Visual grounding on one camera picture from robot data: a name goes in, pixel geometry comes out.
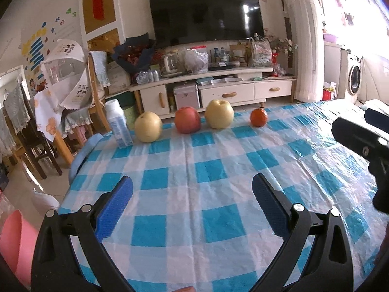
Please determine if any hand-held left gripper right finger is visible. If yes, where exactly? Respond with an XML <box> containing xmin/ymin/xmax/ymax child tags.
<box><xmin>252</xmin><ymin>173</ymin><xmax>354</xmax><ymax>292</ymax></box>

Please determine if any blue white checked tablecloth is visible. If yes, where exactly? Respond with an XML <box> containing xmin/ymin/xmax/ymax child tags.
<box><xmin>58</xmin><ymin>100</ymin><xmax>389</xmax><ymax>292</ymax></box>

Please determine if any beige curtain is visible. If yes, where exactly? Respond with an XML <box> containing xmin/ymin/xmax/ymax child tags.
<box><xmin>281</xmin><ymin>0</ymin><xmax>326</xmax><ymax>102</ymax></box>

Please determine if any pack of small bottles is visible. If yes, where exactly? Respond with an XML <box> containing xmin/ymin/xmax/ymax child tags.
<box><xmin>135</xmin><ymin>68</ymin><xmax>161</xmax><ymax>84</ymax></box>

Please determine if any orange tangerine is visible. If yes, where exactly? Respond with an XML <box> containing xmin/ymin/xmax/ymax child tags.
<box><xmin>250</xmin><ymin>108</ymin><xmax>269</xmax><ymax>127</ymax></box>

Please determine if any white TV cabinet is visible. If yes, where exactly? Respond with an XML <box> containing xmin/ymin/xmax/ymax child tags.
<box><xmin>129</xmin><ymin>67</ymin><xmax>297</xmax><ymax>119</ymax></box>

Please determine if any dining table with printed cloth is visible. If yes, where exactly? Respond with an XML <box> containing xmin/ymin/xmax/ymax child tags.
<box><xmin>33</xmin><ymin>91</ymin><xmax>75</xmax><ymax>168</ymax></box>

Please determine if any white bottle blue label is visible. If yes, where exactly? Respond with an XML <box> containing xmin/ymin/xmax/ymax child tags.
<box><xmin>105</xmin><ymin>99</ymin><xmax>133</xmax><ymax>149</ymax></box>

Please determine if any white washing machine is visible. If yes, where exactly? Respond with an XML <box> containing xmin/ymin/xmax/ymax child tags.
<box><xmin>346</xmin><ymin>54</ymin><xmax>363</xmax><ymax>96</ymax></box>

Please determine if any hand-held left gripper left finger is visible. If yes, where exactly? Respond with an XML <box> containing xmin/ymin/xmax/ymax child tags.
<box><xmin>30</xmin><ymin>175</ymin><xmax>136</xmax><ymax>292</ymax></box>

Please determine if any red knot wall hanging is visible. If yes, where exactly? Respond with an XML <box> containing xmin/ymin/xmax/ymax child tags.
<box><xmin>77</xmin><ymin>0</ymin><xmax>117</xmax><ymax>34</ymax></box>

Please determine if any black television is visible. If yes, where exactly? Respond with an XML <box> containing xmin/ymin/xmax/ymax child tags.
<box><xmin>148</xmin><ymin>0</ymin><xmax>264</xmax><ymax>48</ymax></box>

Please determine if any dark blue flower bouquet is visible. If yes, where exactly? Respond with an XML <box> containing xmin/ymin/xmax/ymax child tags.
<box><xmin>111</xmin><ymin>36</ymin><xmax>155</xmax><ymax>75</ymax></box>

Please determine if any light wooden chair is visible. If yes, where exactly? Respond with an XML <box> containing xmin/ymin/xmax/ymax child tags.
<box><xmin>88</xmin><ymin>50</ymin><xmax>112</xmax><ymax>132</ymax></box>

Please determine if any white storage box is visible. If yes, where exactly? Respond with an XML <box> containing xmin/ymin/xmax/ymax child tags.
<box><xmin>173</xmin><ymin>83</ymin><xmax>201</xmax><ymax>110</ymax></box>

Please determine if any white sack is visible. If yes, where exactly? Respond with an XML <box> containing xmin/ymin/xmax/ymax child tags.
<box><xmin>106</xmin><ymin>61</ymin><xmax>131</xmax><ymax>95</ymax></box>

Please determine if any pink plastic stool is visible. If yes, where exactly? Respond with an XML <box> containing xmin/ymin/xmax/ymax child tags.
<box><xmin>71</xmin><ymin>125</ymin><xmax>95</xmax><ymax>142</ymax></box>

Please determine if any red apple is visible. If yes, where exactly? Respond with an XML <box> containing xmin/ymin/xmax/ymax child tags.
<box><xmin>175</xmin><ymin>106</ymin><xmax>202</xmax><ymax>134</ymax></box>

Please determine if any yellow pear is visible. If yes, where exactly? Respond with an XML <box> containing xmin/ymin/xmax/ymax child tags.
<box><xmin>205</xmin><ymin>99</ymin><xmax>234</xmax><ymax>130</ymax></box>
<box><xmin>134</xmin><ymin>111</ymin><xmax>163</xmax><ymax>143</ymax></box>

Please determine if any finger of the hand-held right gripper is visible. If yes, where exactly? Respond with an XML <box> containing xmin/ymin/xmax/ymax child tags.
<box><xmin>364</xmin><ymin>108</ymin><xmax>389</xmax><ymax>132</ymax></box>
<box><xmin>331</xmin><ymin>117</ymin><xmax>389</xmax><ymax>211</ymax></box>

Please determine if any white mesh food cover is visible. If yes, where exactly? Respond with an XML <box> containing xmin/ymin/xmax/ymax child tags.
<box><xmin>43</xmin><ymin>39</ymin><xmax>92</xmax><ymax>110</ymax></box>

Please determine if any green bin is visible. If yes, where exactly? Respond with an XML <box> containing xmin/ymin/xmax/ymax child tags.
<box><xmin>123</xmin><ymin>105</ymin><xmax>138</xmax><ymax>130</ymax></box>

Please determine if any clear plastic bag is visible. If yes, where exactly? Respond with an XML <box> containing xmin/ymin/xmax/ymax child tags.
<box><xmin>184</xmin><ymin>47</ymin><xmax>210</xmax><ymax>74</ymax></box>

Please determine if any white kettle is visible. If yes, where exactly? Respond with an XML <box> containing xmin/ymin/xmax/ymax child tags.
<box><xmin>161</xmin><ymin>52</ymin><xmax>186</xmax><ymax>78</ymax></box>

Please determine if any plastic bag of goods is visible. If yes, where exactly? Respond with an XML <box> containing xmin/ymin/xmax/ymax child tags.
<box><xmin>249</xmin><ymin>36</ymin><xmax>272</xmax><ymax>67</ymax></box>

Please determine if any blue strip wall sticker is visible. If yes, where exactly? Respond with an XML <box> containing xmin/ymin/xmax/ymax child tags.
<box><xmin>29</xmin><ymin>35</ymin><xmax>46</xmax><ymax>70</ymax></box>

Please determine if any dark wooden chair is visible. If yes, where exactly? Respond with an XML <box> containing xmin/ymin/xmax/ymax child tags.
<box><xmin>3</xmin><ymin>82</ymin><xmax>63</xmax><ymax>180</ymax></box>

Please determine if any pink plastic basin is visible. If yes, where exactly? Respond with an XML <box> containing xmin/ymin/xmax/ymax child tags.
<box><xmin>0</xmin><ymin>210</ymin><xmax>40</xmax><ymax>288</ymax></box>

